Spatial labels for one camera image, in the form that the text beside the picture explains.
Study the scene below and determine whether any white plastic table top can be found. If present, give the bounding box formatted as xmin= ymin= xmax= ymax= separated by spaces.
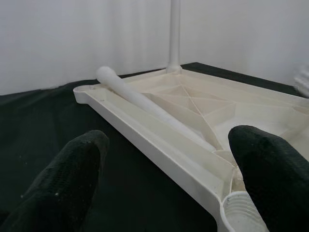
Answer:
xmin=73 ymin=67 xmax=309 ymax=232

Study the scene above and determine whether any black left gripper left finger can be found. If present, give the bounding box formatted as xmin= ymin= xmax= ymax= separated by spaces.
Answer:
xmin=0 ymin=130 xmax=110 ymax=232

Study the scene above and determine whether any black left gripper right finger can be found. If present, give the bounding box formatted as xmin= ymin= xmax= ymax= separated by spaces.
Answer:
xmin=227 ymin=125 xmax=309 ymax=232

